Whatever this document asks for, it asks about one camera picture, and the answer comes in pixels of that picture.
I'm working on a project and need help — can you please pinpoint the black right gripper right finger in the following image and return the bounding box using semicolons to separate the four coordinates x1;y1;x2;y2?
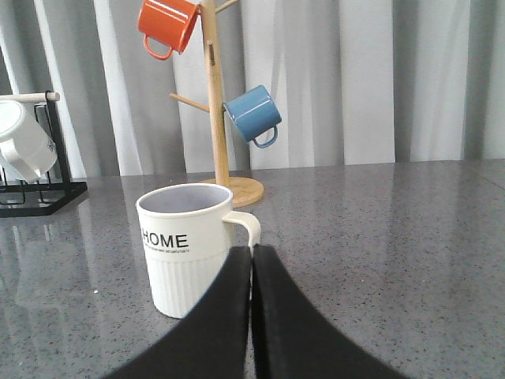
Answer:
252;245;402;378

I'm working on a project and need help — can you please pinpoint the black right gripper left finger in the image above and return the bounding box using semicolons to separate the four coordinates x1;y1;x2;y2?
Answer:
107;246;252;378

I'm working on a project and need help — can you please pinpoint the white HOME mug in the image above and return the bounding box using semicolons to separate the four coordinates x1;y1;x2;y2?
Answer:
136;183;261;319

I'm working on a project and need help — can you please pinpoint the wooden mug tree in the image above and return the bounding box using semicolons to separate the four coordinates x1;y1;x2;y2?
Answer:
169;0;264;208

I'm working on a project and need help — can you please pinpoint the blue enamel mug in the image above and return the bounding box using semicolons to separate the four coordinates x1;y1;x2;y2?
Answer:
223;85;282;148

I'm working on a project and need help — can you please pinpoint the grey pleated curtain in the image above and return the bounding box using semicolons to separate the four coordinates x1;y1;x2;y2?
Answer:
1;1;504;177

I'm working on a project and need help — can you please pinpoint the white ribbed hanging mug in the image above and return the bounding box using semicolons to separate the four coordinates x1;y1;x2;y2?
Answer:
1;100;58;182

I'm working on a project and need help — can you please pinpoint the orange enamel mug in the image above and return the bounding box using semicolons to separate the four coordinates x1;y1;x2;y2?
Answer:
137;0;201;61

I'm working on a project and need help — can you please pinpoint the black wire mug rack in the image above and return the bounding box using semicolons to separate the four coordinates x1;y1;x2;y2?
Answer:
1;91;88;218

